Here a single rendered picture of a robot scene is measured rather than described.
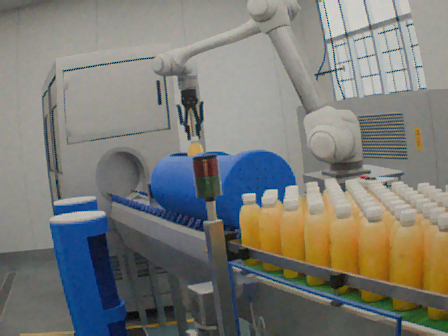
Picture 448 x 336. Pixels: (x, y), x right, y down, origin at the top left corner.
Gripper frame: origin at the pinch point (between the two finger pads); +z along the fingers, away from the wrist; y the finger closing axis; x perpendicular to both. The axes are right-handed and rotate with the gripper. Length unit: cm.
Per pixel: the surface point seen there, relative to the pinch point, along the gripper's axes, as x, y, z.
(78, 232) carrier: 27, 66, 33
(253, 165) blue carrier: 75, 8, 14
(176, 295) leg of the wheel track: -20, 14, 81
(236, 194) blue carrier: 76, 15, 22
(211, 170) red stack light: 124, 42, 10
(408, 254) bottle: 175, 22, 30
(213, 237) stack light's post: 123, 43, 26
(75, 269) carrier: 25, 71, 49
